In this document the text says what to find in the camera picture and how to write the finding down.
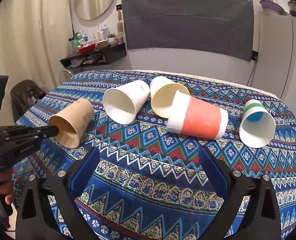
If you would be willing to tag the red bowl on shelf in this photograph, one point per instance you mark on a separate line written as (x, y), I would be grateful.
(87, 48)

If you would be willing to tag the beige bottle on shelf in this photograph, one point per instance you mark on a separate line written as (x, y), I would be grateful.
(120, 26)

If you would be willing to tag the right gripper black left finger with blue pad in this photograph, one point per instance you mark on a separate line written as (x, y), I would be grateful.
(35, 219)

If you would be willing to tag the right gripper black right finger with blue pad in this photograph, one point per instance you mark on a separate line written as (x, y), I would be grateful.
(262, 217)

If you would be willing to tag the green striped white paper cup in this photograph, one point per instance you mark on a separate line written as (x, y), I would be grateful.
(257, 126)

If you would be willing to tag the blue patterned tablecloth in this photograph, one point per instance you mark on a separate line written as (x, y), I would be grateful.
(149, 183)

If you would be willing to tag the orange and white paper cup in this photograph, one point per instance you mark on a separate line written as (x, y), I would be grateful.
(194, 117)

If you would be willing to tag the small potted plant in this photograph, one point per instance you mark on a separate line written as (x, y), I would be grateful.
(112, 40)

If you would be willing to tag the beige curtain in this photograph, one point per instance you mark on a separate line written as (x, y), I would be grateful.
(33, 39)

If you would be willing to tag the green plastic bottle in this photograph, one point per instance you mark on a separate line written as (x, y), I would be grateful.
(78, 40)

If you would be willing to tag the dark brown chair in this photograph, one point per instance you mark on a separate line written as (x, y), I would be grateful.
(23, 96)

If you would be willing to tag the purple bowl on fridge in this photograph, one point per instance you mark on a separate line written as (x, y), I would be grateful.
(269, 4)

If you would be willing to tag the black wall shelf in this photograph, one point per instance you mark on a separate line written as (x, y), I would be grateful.
(93, 58)

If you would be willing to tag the person's left hand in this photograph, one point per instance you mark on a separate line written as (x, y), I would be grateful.
(6, 186)

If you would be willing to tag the yellow rimmed paper cup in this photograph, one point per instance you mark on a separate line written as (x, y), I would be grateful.
(162, 91)

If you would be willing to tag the white refrigerator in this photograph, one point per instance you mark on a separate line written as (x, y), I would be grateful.
(275, 70)

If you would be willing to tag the brown kraft paper cup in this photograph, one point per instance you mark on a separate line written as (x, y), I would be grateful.
(72, 122)

